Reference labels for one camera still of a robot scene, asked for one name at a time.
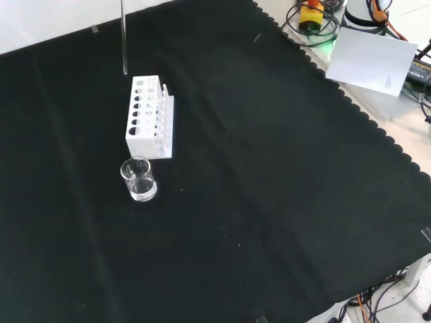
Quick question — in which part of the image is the clear glass rod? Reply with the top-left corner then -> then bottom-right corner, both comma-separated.
120,0 -> 129,75

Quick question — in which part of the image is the white test tube rack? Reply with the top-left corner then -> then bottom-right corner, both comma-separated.
125,75 -> 176,160

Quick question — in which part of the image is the black bench cloth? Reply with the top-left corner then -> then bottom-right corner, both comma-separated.
0,0 -> 431,323

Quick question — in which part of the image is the clear glass beaker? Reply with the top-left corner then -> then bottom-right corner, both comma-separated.
119,155 -> 158,203

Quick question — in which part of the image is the yellow stop button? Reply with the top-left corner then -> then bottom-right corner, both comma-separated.
298,0 -> 326,34

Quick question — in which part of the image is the black power adapter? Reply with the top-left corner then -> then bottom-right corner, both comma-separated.
405,59 -> 431,90

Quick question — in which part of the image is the white table leg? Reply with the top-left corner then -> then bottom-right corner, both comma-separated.
405,257 -> 431,287

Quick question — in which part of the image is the black looped cable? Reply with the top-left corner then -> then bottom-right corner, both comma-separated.
281,0 -> 344,46

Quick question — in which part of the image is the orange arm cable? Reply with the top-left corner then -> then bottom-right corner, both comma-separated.
368,0 -> 410,43

